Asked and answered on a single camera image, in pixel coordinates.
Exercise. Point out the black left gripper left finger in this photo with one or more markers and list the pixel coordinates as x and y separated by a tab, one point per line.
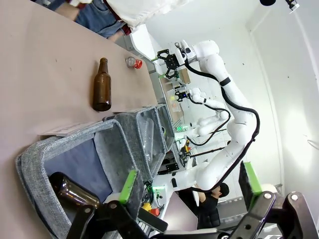
112	219

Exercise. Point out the black background robot gripper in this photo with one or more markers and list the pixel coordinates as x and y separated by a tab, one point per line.
180	96

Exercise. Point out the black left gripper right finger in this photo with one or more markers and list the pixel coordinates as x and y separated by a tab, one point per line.
269	211

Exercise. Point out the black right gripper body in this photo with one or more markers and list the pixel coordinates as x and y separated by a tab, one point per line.
173	61

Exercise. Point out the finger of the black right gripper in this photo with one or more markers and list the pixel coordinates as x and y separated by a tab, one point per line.
162	53
171	74

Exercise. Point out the brown glass bottle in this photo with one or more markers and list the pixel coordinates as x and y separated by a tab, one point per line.
102	87
72	191

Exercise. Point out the clear plastic water bottle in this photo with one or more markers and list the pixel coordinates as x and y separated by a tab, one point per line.
149	139

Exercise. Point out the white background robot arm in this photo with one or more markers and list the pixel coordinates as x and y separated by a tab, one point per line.
211	124

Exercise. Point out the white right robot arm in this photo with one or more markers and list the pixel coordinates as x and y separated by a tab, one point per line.
236	119

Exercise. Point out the red drink can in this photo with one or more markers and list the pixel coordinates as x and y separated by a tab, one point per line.
133	62

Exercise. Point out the grey fabric basket for cans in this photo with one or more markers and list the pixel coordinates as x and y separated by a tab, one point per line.
167	124

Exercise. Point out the grey fabric basket for plastic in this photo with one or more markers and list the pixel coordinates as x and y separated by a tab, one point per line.
127	132

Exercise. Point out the grey fabric basket for bottles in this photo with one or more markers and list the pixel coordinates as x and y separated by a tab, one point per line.
32	159

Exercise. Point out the person's left hand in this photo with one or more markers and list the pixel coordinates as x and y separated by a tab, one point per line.
115	36

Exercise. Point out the person's right hand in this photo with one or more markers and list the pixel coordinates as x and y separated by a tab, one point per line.
67	11

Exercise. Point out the small cardboard box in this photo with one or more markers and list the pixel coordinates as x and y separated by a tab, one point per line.
185	76

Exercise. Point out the white background table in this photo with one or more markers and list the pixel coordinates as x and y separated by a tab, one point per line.
142	42

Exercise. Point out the yellow red emergency stop button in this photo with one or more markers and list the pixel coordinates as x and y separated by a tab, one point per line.
150	209

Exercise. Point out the black rectangular box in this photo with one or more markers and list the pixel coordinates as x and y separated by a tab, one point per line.
153	220

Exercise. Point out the person in white jacket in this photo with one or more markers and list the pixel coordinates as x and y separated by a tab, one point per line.
139	12

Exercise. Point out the background person in black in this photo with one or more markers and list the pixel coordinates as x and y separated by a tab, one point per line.
209	206

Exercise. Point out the white Bottle label card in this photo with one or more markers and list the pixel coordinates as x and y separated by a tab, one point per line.
64	129

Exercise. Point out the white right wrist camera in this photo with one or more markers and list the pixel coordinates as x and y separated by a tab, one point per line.
183	52

